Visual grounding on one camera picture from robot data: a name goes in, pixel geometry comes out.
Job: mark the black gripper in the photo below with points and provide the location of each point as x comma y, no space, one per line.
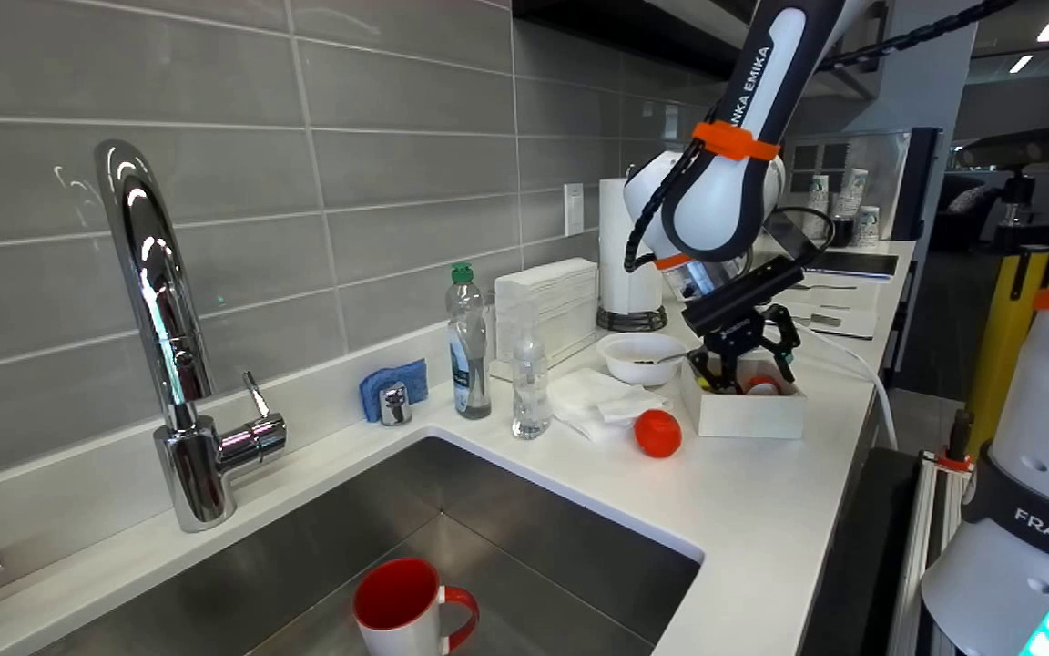
746,338

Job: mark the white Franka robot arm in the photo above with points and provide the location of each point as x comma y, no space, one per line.
729,195

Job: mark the white plastic bowl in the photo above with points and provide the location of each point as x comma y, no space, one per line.
637,367

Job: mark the red toy tomato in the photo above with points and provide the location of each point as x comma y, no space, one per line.
658,435

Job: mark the white paper napkin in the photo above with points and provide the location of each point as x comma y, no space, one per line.
584,402

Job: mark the small white bottle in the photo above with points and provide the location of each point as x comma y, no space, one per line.
820,195
853,195

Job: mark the white folded napkin stack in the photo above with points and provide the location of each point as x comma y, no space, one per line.
547,304

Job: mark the clear glass cup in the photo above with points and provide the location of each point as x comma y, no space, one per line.
529,394

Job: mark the yellow pole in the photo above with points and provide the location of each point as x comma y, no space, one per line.
1012,353

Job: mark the water bottle green cap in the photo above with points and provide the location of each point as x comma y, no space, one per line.
468,353

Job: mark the stainless steel sink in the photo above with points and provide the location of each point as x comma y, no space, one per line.
526,548

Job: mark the blue sponge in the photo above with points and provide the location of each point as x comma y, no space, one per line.
410,372

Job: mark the small chrome sink stopper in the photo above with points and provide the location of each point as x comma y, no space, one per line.
395,402

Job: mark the white mug red inside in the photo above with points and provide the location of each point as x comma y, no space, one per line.
400,620

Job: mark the chrome kitchen faucet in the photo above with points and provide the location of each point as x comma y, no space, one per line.
144,242

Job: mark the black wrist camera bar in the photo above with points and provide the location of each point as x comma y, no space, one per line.
746,292

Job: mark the white wall outlet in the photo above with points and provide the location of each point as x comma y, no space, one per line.
573,208

